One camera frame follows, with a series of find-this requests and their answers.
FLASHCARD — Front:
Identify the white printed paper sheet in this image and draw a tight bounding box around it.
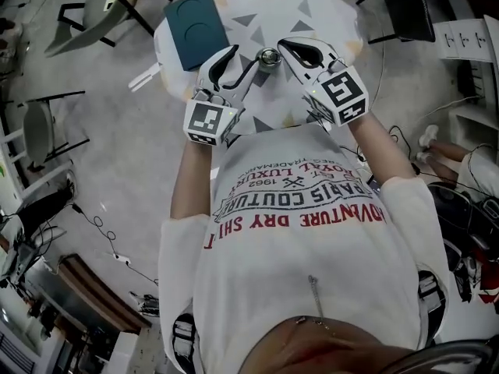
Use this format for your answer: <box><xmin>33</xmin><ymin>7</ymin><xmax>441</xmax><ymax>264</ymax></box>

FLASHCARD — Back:
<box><xmin>432</xmin><ymin>17</ymin><xmax>496</xmax><ymax>64</ymax></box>

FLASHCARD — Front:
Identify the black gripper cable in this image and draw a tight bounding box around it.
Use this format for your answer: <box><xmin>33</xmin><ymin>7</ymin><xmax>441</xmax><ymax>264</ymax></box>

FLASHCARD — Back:
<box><xmin>307</xmin><ymin>107</ymin><xmax>418</xmax><ymax>178</ymax></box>

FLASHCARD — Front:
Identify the red cloth bag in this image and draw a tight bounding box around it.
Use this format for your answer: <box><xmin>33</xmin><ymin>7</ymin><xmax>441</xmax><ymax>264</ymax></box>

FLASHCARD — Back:
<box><xmin>473</xmin><ymin>247</ymin><xmax>499</xmax><ymax>307</ymax></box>

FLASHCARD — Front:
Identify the person's white printed t-shirt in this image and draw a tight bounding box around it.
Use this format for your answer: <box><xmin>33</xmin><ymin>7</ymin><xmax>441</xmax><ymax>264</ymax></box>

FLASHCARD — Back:
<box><xmin>157</xmin><ymin>125</ymin><xmax>449</xmax><ymax>374</ymax></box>

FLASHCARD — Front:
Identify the white storage cabinet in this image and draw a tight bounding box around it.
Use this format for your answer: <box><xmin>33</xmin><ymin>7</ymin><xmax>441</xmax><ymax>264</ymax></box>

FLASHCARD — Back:
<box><xmin>112</xmin><ymin>327</ymin><xmax>168</xmax><ymax>374</ymax></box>

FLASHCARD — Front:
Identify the person's left forearm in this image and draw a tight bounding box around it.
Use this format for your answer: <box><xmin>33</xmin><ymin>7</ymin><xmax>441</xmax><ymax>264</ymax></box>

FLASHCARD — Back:
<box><xmin>170</xmin><ymin>140</ymin><xmax>215</xmax><ymax>224</ymax></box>

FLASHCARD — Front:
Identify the grey-green black frame chair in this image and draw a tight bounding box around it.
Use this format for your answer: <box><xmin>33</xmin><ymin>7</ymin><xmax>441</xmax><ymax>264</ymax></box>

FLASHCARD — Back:
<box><xmin>44</xmin><ymin>0</ymin><xmax>175</xmax><ymax>58</ymax></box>
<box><xmin>3</xmin><ymin>90</ymin><xmax>90</xmax><ymax>171</ymax></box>

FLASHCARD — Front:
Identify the triangle patterned white tablecloth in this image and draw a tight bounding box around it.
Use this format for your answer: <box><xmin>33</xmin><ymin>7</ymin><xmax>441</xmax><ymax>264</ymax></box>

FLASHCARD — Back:
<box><xmin>154</xmin><ymin>0</ymin><xmax>370</xmax><ymax>136</ymax></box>

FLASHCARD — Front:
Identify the person's neck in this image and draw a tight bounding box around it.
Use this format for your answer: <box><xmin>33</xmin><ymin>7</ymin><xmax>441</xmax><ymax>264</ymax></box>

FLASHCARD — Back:
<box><xmin>253</xmin><ymin>316</ymin><xmax>414</xmax><ymax>374</ymax></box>

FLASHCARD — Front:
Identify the black bag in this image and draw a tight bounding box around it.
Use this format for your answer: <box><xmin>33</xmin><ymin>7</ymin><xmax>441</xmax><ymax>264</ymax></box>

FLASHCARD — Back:
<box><xmin>15</xmin><ymin>185</ymin><xmax>75</xmax><ymax>241</ymax></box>

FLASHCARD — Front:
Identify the black screen device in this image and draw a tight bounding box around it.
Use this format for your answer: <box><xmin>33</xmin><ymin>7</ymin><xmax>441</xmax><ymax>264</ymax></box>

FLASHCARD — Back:
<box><xmin>366</xmin><ymin>175</ymin><xmax>385</xmax><ymax>200</ymax></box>

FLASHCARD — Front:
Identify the green cup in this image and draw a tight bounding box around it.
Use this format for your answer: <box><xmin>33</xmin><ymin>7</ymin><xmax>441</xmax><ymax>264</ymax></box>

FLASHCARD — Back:
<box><xmin>255</xmin><ymin>58</ymin><xmax>282</xmax><ymax>72</ymax></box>

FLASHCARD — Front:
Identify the dark blue chair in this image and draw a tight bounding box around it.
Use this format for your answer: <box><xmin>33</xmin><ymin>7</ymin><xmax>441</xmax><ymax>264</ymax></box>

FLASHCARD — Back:
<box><xmin>356</xmin><ymin>0</ymin><xmax>437</xmax><ymax>45</ymax></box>

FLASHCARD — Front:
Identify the metal head mount band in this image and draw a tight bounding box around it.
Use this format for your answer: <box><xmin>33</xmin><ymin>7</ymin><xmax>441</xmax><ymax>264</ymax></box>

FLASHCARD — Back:
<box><xmin>381</xmin><ymin>339</ymin><xmax>494</xmax><ymax>374</ymax></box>

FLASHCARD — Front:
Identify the black padded office chair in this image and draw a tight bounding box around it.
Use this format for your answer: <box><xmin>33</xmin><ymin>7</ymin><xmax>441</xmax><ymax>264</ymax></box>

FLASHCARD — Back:
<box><xmin>426</xmin><ymin>183</ymin><xmax>499</xmax><ymax>256</ymax></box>

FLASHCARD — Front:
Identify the person's right forearm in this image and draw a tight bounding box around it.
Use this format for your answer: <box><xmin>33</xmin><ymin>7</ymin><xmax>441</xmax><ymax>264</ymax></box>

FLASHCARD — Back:
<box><xmin>345</xmin><ymin>113</ymin><xmax>416</xmax><ymax>189</ymax></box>

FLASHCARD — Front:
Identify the white desk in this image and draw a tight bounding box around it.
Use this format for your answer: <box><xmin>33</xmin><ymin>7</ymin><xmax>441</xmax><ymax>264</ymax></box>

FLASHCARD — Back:
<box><xmin>0</xmin><ymin>107</ymin><xmax>77</xmax><ymax>202</ymax></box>

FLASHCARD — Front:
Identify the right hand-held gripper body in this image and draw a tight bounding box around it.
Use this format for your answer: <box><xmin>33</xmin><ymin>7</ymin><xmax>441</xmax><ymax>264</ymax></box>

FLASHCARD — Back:
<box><xmin>303</xmin><ymin>56</ymin><xmax>370</xmax><ymax>128</ymax></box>

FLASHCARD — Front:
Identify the silver chain necklace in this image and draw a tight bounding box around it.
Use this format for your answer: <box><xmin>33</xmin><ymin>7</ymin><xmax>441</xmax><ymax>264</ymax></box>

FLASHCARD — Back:
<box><xmin>294</xmin><ymin>274</ymin><xmax>336</xmax><ymax>334</ymax></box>

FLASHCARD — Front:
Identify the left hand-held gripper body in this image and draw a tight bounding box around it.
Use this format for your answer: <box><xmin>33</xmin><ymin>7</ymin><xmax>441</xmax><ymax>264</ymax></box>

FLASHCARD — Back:
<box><xmin>182</xmin><ymin>79</ymin><xmax>246</xmax><ymax>146</ymax></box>

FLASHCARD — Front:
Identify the blurred dark round object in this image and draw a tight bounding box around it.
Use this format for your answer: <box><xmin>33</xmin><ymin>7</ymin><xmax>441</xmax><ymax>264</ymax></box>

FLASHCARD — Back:
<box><xmin>259</xmin><ymin>47</ymin><xmax>282</xmax><ymax>66</ymax></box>

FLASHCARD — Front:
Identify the brown wooden board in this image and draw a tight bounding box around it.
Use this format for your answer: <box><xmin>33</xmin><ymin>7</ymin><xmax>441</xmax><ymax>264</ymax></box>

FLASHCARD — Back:
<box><xmin>58</xmin><ymin>253</ymin><xmax>151</xmax><ymax>334</ymax></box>

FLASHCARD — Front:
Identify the black cabled device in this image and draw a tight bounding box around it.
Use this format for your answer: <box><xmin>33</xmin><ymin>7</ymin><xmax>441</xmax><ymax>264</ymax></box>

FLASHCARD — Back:
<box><xmin>130</xmin><ymin>291</ymin><xmax>161</xmax><ymax>319</ymax></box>

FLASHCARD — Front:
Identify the long black floor cable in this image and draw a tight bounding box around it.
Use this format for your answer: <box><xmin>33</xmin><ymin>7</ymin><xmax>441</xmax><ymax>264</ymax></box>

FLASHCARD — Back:
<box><xmin>72</xmin><ymin>203</ymin><xmax>159</xmax><ymax>286</ymax></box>

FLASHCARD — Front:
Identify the dark blue flat box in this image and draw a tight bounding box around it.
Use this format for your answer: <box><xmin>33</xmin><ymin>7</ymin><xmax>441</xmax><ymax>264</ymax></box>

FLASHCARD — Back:
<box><xmin>163</xmin><ymin>0</ymin><xmax>231</xmax><ymax>72</ymax></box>

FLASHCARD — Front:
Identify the grey harness strap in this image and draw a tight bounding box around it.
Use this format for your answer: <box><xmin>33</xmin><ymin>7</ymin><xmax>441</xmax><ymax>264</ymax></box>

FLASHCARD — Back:
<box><xmin>416</xmin><ymin>270</ymin><xmax>448</xmax><ymax>342</ymax></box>
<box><xmin>171</xmin><ymin>313</ymin><xmax>198</xmax><ymax>369</ymax></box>

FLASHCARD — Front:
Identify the white shelf unit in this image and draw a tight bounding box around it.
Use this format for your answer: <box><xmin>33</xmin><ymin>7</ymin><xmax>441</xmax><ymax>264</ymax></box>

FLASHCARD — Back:
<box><xmin>448</xmin><ymin>97</ymin><xmax>499</xmax><ymax>159</ymax></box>

